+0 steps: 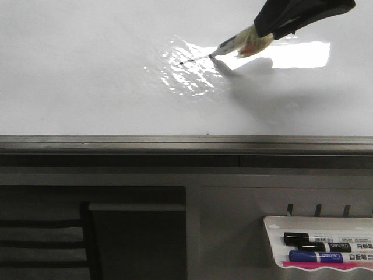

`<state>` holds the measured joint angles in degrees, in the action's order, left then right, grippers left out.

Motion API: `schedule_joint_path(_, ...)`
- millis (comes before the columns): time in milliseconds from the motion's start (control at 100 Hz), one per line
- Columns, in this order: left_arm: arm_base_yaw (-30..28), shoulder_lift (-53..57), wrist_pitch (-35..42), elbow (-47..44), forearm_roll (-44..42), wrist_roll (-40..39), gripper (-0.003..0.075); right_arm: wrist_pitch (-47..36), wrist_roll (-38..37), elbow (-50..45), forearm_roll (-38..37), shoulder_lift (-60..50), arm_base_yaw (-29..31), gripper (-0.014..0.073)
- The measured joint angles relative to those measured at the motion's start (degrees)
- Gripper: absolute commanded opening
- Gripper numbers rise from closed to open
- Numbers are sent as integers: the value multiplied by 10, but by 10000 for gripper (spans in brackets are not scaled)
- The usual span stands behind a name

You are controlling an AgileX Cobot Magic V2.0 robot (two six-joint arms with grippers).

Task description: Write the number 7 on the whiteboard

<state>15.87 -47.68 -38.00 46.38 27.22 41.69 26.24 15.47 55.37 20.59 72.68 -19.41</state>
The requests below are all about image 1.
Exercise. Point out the white whiteboard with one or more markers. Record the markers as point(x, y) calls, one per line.
point(81, 71)

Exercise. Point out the middle black wall hook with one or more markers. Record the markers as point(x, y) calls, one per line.
point(318, 210)

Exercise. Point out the black wall hook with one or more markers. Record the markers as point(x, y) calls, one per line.
point(318, 210)
point(346, 210)
point(290, 209)

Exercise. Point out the upper black capped marker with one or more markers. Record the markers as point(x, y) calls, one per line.
point(292, 239)

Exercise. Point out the black capped marker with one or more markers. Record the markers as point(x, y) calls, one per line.
point(292, 239)
point(336, 247)

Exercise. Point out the taped whiteboard marker pen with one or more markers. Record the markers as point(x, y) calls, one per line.
point(246, 43)

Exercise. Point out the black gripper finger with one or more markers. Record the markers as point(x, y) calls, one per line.
point(272, 15)
point(306, 12)

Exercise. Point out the blue capped marker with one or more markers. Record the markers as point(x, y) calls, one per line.
point(329, 257)

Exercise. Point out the middle black capped marker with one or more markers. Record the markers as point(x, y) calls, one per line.
point(336, 247)

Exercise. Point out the white marker tray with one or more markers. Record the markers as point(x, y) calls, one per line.
point(276, 226)

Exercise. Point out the dark chair back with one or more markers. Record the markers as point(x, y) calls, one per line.
point(48, 240)

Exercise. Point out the left black wall hook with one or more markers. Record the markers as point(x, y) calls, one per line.
point(290, 209)

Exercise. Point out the right black wall hook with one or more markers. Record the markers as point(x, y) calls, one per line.
point(346, 210)

